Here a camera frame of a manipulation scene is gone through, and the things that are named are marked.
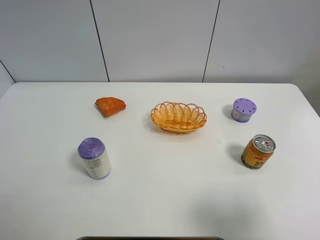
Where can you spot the orange woven basket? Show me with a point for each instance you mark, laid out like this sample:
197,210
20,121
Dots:
179,118

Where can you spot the orange waffle piece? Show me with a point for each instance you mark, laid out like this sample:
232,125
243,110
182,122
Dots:
110,106

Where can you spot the gold drink can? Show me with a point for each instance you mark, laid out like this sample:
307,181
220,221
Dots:
258,150

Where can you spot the purple lidded small container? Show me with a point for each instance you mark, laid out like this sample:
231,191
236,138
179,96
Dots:
243,109

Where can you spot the purple and white roll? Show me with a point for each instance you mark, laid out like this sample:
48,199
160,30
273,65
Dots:
94,154

